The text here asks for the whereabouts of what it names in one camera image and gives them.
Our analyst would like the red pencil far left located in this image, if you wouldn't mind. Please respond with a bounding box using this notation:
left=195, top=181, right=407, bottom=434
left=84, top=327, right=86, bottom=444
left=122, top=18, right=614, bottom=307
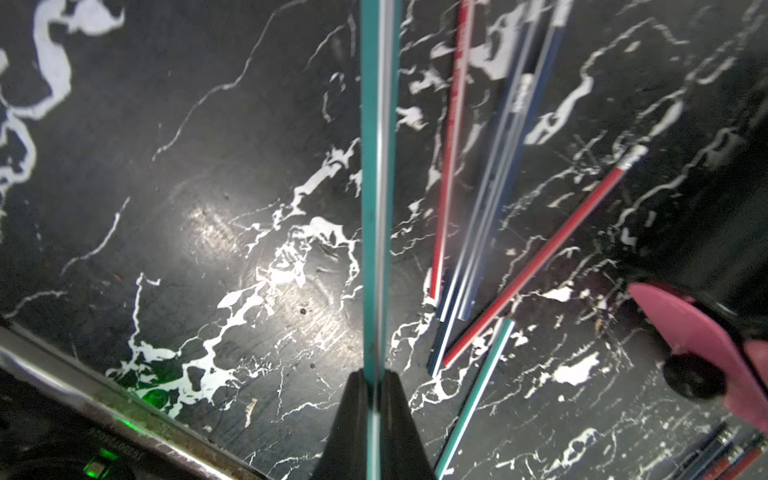
left=430, top=0, right=475, bottom=303

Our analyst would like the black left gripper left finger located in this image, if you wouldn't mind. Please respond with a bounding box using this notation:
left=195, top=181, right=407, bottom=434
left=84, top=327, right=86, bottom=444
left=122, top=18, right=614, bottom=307
left=311, top=369, right=368, bottom=480

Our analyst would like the black drawer cabinet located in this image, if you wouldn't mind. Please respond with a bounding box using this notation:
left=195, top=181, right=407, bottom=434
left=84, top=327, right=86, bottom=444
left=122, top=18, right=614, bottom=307
left=624, top=90, right=767, bottom=339

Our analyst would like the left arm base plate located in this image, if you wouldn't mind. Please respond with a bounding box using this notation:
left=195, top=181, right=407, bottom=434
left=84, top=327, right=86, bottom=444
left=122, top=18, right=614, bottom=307
left=1, top=325, right=265, bottom=479

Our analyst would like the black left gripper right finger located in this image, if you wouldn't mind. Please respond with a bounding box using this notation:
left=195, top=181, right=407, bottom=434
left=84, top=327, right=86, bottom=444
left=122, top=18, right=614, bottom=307
left=380, top=370, right=436, bottom=480

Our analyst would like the red pencil near drawer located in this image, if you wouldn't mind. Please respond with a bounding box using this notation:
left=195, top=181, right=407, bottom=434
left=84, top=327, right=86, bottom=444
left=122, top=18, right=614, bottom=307
left=441, top=145, right=648, bottom=368

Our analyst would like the dark blue pencil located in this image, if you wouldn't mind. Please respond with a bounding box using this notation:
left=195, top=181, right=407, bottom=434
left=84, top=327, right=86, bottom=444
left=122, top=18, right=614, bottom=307
left=440, top=71, right=535, bottom=327
left=459, top=1, right=573, bottom=321
left=427, top=1, right=558, bottom=378
left=674, top=426, right=736, bottom=480

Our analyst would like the dark blue pencil right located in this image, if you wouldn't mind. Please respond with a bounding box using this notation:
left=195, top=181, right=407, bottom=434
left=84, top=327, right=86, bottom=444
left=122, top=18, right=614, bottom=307
left=674, top=426, right=736, bottom=480

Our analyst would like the green pencil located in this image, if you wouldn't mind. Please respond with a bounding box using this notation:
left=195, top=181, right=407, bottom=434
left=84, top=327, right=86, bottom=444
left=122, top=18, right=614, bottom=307
left=360, top=1, right=402, bottom=479
left=435, top=318, right=515, bottom=479

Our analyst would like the red pencil right group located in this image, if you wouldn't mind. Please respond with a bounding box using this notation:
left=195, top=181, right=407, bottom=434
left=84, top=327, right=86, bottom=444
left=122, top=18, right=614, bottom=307
left=702, top=435, right=767, bottom=480

